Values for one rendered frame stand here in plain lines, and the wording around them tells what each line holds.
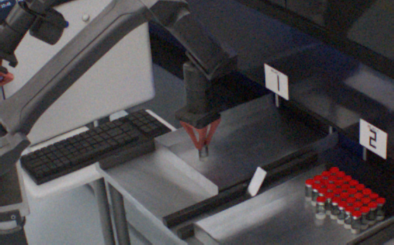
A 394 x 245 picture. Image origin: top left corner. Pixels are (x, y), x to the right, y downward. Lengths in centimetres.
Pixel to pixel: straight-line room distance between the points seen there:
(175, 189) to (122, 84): 54
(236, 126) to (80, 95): 45
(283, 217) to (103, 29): 61
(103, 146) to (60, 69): 82
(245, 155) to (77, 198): 161
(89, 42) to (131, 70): 98
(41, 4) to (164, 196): 50
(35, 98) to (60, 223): 201
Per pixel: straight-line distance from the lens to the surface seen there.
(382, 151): 176
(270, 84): 202
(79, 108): 232
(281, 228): 175
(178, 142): 206
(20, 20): 178
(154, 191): 190
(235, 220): 178
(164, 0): 139
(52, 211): 346
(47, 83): 139
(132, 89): 238
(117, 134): 223
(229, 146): 203
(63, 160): 216
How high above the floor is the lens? 193
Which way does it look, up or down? 29 degrees down
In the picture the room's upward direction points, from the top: 6 degrees counter-clockwise
